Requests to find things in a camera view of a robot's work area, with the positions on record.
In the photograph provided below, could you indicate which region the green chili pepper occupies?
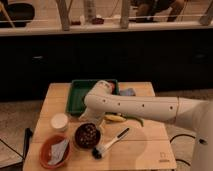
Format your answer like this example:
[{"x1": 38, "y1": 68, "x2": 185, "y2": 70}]
[{"x1": 125, "y1": 116, "x2": 144, "y2": 127}]

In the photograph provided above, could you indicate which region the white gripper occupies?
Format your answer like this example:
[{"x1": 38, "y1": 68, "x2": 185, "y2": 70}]
[{"x1": 79, "y1": 108, "x2": 105, "y2": 127}]

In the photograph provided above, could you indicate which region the small blue grey object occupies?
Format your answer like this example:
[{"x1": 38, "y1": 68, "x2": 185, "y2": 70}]
[{"x1": 120, "y1": 88, "x2": 136, "y2": 96}]

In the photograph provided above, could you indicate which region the small white cup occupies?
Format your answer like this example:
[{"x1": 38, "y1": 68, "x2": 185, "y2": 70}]
[{"x1": 51, "y1": 113, "x2": 69, "y2": 132}]

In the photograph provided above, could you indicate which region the dark grapes bunch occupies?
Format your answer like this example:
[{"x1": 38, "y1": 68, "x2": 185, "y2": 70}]
[{"x1": 80, "y1": 125, "x2": 97, "y2": 145}]

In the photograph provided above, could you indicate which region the black floor cable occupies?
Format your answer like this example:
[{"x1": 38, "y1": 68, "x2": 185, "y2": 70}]
[{"x1": 169, "y1": 133, "x2": 198, "y2": 167}]

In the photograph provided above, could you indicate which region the crumpled grey cloth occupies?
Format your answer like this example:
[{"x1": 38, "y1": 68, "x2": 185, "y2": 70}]
[{"x1": 48, "y1": 139, "x2": 69, "y2": 165}]

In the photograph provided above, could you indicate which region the dark purple bowl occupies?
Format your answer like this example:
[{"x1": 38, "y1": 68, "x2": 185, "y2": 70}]
[{"x1": 74, "y1": 123, "x2": 101, "y2": 149}]

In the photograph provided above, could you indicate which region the yellow banana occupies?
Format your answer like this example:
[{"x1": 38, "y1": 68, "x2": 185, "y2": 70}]
[{"x1": 105, "y1": 115, "x2": 126, "y2": 122}]

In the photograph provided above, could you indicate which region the green plastic tray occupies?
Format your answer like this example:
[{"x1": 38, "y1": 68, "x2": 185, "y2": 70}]
[{"x1": 65, "y1": 78, "x2": 120, "y2": 117}]

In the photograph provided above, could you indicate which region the orange bowl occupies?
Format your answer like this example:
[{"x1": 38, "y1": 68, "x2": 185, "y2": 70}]
[{"x1": 39, "y1": 134, "x2": 71, "y2": 169}]

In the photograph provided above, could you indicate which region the orange fruit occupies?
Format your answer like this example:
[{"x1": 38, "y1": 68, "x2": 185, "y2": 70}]
[{"x1": 109, "y1": 82, "x2": 115, "y2": 91}]

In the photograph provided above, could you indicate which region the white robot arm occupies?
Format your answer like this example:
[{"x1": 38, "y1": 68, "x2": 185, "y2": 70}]
[{"x1": 80, "y1": 80, "x2": 213, "y2": 171}]

